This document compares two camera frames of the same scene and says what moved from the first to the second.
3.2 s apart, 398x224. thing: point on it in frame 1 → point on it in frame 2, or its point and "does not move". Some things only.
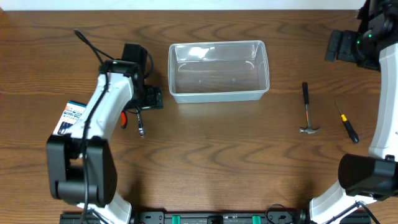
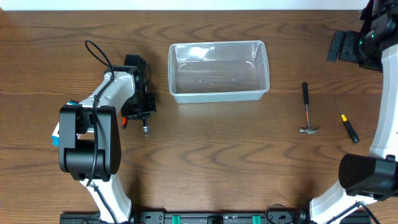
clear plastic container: [218, 71] does not move
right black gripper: [334, 45] does not move
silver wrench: [141, 131] → [145, 127]
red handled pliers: [124, 119] does not move
